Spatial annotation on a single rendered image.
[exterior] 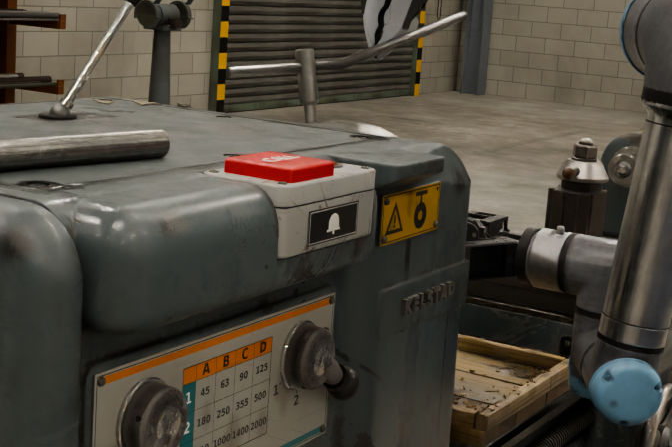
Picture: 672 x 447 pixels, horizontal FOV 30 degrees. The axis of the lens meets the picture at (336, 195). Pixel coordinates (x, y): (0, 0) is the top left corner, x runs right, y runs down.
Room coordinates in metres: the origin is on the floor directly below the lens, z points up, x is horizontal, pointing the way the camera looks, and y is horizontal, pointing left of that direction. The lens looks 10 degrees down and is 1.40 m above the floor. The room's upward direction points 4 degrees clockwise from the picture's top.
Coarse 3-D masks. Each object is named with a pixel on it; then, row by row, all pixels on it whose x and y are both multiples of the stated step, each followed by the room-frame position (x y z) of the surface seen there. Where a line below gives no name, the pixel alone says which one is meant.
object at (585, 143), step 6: (582, 138) 1.92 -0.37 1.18; (588, 138) 1.91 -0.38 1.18; (576, 144) 1.91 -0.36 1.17; (582, 144) 1.91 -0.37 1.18; (588, 144) 1.91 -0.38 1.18; (594, 144) 1.92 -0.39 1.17; (576, 150) 1.91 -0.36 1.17; (582, 150) 1.90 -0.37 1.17; (588, 150) 1.90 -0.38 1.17; (594, 150) 1.90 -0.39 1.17; (576, 156) 1.91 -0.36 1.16; (582, 156) 1.90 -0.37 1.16; (588, 156) 1.90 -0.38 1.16; (594, 156) 1.91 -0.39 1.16
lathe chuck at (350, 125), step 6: (330, 120) 1.47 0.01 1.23; (336, 120) 1.46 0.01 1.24; (342, 120) 1.46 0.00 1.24; (348, 120) 1.46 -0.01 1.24; (324, 126) 1.38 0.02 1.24; (330, 126) 1.39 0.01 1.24; (336, 126) 1.40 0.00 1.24; (342, 126) 1.40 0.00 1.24; (348, 126) 1.41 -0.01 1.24; (354, 126) 1.42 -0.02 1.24; (360, 126) 1.42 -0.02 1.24; (366, 126) 1.43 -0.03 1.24; (372, 126) 1.44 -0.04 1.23; (366, 132) 1.40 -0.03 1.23; (372, 132) 1.41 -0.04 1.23; (378, 132) 1.42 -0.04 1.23; (384, 132) 1.43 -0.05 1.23
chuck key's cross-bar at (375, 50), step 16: (448, 16) 1.56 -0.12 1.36; (464, 16) 1.57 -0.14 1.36; (416, 32) 1.53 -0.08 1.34; (432, 32) 1.54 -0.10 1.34; (368, 48) 1.49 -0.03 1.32; (384, 48) 1.50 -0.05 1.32; (272, 64) 1.42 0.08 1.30; (288, 64) 1.43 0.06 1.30; (320, 64) 1.45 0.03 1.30; (336, 64) 1.46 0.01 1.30; (352, 64) 1.48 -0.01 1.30
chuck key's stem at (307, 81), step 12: (312, 48) 1.45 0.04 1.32; (300, 60) 1.44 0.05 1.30; (312, 60) 1.44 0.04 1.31; (300, 72) 1.44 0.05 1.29; (312, 72) 1.44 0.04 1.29; (300, 84) 1.44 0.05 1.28; (312, 84) 1.43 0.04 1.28; (300, 96) 1.44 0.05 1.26; (312, 96) 1.43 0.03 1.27; (312, 108) 1.43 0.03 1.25; (312, 120) 1.43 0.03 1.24
